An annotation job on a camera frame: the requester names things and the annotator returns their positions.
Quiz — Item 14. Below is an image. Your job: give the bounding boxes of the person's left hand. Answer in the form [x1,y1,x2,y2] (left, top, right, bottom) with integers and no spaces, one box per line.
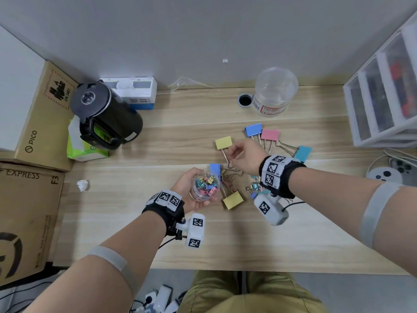
[169,167,219,215]

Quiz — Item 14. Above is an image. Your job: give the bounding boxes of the large clear plastic jar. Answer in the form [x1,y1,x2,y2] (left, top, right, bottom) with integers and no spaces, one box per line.
[252,67,299,118]

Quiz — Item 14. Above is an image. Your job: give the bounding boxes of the white cable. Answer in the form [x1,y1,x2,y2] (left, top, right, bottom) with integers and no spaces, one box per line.
[366,148,417,175]

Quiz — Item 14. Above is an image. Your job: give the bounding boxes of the clear plastic wrapper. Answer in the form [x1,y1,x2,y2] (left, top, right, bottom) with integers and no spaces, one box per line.
[168,76,214,92]

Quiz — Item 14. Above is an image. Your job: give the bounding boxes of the white cabinet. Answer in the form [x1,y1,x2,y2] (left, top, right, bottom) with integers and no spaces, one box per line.
[0,24,46,152]

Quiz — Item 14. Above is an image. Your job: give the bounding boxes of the person's left forearm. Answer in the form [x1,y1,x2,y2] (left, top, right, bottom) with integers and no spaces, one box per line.
[24,210,167,313]

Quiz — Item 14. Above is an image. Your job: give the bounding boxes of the black left wristband with markers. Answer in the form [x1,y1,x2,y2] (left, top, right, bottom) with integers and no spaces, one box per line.
[142,189,185,237]

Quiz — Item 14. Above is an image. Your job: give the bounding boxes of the white and blue box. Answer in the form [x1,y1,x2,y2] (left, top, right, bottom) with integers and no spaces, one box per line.
[99,76,158,110]

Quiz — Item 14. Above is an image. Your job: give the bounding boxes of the large brown cardboard box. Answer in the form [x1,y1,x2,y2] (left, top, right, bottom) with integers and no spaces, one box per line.
[0,163,66,287]

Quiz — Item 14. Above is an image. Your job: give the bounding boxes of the large yellow binder clip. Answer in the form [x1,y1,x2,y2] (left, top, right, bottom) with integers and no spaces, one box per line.
[215,136,235,165]

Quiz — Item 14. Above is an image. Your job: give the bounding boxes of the small brown cardboard box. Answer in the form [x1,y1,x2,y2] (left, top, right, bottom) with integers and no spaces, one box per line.
[13,60,79,173]

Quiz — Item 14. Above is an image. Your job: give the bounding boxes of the black wristband with markers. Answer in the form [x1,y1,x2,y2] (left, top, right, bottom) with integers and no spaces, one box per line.
[259,154,307,198]
[142,189,185,237]

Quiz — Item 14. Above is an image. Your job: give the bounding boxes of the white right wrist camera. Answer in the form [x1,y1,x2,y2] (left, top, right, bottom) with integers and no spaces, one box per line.
[253,191,290,226]

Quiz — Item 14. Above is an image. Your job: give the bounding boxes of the black right wristband with markers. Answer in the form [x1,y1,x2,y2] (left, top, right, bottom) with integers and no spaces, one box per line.
[259,154,307,198]

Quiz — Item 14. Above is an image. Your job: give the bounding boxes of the person's olive trousers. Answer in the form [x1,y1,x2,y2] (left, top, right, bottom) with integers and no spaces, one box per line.
[177,270,330,313]

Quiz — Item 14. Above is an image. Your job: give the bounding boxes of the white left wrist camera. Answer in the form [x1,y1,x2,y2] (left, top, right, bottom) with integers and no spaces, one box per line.
[175,213,206,249]

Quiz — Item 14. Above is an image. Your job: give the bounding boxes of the white power strip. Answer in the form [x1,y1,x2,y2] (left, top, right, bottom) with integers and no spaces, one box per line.
[130,285,183,313]

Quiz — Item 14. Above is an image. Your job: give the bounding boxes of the white plastic drawer unit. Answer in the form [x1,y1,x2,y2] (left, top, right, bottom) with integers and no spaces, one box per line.
[342,11,417,149]

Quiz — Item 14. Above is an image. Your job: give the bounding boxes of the person's right hand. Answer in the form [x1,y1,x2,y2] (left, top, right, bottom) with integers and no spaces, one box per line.
[226,139,271,176]

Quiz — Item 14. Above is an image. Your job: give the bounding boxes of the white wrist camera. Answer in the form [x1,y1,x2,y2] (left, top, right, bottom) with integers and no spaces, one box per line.
[253,191,290,226]
[175,213,206,249]

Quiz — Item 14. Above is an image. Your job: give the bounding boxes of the green tissue pack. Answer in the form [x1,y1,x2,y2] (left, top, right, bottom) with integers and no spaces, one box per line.
[66,115,110,163]

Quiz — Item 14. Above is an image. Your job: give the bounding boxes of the black camera cable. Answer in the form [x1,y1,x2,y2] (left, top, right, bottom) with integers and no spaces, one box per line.
[281,201,305,212]
[158,236,183,250]

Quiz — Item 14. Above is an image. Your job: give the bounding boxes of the small clear plastic jar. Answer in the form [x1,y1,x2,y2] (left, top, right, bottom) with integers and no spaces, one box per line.
[189,172,223,203]

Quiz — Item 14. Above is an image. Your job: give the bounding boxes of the pile of colourful binder clips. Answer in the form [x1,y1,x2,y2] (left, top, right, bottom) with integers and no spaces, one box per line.
[209,123,313,211]

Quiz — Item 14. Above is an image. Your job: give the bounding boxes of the grey smartphone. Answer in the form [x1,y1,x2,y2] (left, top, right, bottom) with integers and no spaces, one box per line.
[389,158,417,180]

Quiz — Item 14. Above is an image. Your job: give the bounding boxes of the white game controller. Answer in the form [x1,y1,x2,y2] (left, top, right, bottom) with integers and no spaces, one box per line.
[366,166,403,185]

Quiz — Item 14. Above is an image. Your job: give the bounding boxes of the cluster of small colourful clips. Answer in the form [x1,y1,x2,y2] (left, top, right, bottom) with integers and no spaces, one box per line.
[194,174,219,196]

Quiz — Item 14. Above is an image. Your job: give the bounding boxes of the black electric kettle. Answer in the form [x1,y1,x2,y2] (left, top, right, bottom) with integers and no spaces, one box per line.
[70,80,144,151]

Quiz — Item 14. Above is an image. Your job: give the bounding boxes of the person's right forearm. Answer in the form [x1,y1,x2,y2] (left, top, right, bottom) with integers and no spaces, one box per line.
[290,166,417,277]

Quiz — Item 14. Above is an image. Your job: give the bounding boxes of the grey desk cable grommet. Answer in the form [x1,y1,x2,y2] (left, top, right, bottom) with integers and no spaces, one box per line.
[237,93,254,109]

